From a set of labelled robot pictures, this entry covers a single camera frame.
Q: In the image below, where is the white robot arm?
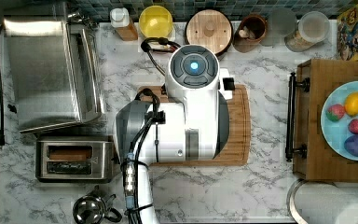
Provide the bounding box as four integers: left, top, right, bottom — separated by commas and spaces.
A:
115, 45, 229, 224

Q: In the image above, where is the stainless steel slot toaster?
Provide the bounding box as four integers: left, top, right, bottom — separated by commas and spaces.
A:
35, 136, 118, 184

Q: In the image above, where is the stainless steel toaster oven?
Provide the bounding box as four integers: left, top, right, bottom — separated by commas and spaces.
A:
4, 17, 103, 133

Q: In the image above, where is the bamboo cutting board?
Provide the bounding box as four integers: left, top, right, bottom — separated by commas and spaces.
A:
153, 84, 251, 166

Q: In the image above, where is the round wooden lid canister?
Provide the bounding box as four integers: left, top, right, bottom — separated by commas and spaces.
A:
185, 9, 233, 57

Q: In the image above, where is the yellow lidded jar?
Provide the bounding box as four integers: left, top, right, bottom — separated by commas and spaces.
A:
139, 6, 173, 37

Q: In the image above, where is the brown ceramic jar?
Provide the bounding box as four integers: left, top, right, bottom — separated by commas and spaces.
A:
233, 14, 267, 53

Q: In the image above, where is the bottle with white cap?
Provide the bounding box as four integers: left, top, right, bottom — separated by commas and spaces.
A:
110, 7, 138, 41

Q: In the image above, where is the shiny steel creamer pitcher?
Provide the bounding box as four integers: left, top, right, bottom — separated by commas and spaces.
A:
72, 185, 122, 224

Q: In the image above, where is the frosted grey cup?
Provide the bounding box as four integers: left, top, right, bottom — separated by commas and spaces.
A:
261, 7, 296, 47

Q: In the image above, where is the red green toy fruit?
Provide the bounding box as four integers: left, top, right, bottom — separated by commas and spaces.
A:
326, 104, 346, 121

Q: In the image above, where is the light blue plate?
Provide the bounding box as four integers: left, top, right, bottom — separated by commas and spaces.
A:
320, 81, 358, 161

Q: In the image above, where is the glass jar with white lid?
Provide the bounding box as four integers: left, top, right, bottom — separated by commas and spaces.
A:
284, 11, 330, 52

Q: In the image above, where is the paper towel roll holder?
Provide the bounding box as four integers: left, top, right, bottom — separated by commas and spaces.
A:
286, 180, 358, 224

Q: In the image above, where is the yellow lemon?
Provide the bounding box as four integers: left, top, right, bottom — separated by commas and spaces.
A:
344, 91, 358, 117

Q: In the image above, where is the small red toy fruit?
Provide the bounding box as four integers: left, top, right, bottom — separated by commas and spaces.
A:
348, 119, 358, 134

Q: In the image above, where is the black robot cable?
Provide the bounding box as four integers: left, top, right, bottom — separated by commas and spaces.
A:
126, 36, 182, 224

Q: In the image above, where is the wooden crate with black handle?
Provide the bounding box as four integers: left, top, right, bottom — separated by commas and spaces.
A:
285, 59, 358, 183

